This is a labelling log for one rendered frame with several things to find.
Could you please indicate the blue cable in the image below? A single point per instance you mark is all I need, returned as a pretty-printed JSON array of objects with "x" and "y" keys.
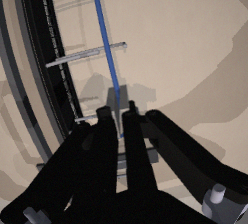
[{"x": 107, "y": 48}]

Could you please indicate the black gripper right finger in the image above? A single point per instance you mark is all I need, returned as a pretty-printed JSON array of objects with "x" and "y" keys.
[{"x": 223, "y": 188}]

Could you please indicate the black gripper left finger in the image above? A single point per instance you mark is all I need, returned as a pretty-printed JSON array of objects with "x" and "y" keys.
[{"x": 51, "y": 190}]

